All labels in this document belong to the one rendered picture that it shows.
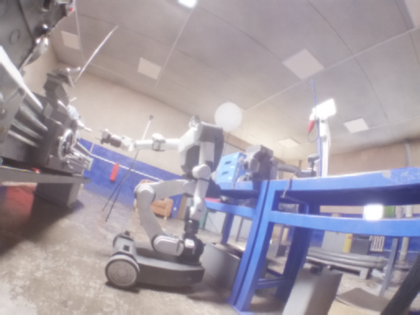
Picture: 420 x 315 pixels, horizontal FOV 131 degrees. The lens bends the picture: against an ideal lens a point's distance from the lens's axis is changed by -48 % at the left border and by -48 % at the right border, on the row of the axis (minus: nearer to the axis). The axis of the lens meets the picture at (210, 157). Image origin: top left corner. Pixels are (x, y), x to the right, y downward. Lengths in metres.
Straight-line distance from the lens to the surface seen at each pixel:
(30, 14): 0.92
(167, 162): 5.65
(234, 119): 4.52
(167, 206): 4.82
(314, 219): 0.91
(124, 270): 1.12
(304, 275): 1.14
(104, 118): 5.83
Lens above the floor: 0.60
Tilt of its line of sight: 15 degrees up
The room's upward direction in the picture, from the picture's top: 15 degrees clockwise
